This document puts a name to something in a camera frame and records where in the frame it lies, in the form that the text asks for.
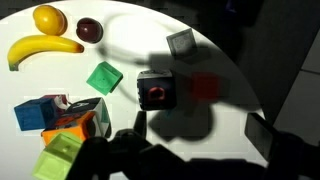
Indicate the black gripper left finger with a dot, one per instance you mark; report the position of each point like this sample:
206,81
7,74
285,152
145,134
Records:
140,123

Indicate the yellow lemon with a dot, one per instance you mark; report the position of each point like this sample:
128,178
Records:
49,20

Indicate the grey cube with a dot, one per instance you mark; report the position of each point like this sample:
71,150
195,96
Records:
181,43

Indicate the light green stack block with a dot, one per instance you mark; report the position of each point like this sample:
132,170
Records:
56,156

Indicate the yellow banana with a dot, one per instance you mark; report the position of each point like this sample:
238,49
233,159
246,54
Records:
40,46

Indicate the blue cube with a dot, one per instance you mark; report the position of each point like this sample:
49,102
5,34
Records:
35,113

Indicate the orange red cube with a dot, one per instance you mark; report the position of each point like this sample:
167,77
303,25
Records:
205,86

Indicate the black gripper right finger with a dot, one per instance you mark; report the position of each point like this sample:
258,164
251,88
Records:
260,133

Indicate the black white teal stack block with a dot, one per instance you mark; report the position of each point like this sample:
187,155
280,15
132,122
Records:
95,111

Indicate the green cube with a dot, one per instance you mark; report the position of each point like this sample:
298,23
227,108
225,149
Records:
104,78

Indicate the dark red plum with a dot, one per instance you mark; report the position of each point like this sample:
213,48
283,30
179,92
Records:
89,30

